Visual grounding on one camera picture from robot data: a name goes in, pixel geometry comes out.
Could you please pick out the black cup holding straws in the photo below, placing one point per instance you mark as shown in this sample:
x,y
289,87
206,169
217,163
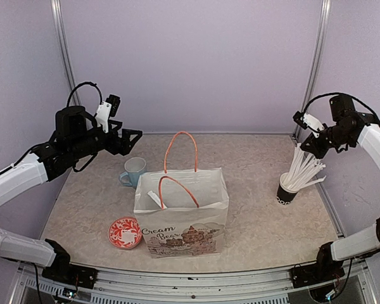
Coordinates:
x,y
284,195

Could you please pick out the cream bear paper bag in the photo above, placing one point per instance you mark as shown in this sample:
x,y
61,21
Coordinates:
x,y
182,213

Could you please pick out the aluminium front rail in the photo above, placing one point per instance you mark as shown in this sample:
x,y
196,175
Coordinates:
x,y
254,286

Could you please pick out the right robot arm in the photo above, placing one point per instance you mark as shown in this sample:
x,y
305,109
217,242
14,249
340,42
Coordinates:
x,y
355,125

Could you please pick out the red patterned bowl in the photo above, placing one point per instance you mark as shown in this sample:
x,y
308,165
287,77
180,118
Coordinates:
x,y
125,233

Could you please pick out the left aluminium post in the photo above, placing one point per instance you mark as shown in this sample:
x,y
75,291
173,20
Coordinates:
x,y
62,42

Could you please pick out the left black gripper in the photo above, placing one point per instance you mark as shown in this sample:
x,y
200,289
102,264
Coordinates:
x,y
124,147

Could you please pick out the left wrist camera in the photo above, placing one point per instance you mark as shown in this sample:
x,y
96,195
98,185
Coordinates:
x,y
107,110

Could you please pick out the light blue mug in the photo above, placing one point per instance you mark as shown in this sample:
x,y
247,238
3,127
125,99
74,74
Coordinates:
x,y
134,168

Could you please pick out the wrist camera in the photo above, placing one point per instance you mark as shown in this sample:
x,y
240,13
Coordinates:
x,y
107,110
307,121

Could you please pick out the white wrapped straws bundle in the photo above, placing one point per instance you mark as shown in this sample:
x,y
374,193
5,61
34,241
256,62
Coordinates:
x,y
304,167

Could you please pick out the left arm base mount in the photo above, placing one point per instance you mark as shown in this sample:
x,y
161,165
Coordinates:
x,y
61,270

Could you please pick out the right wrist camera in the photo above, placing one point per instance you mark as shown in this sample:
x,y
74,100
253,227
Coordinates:
x,y
307,121

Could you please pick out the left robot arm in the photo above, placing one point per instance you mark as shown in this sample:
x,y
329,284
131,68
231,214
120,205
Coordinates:
x,y
78,134

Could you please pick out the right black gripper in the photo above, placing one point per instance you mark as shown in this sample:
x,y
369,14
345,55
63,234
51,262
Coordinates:
x,y
315,147

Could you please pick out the right aluminium post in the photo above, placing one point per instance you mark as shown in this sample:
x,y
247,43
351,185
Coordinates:
x,y
318,49

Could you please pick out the aluminium post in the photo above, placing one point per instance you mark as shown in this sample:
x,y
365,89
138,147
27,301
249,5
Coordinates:
x,y
318,49
62,42

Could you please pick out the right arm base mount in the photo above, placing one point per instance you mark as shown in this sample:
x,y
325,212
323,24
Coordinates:
x,y
324,269

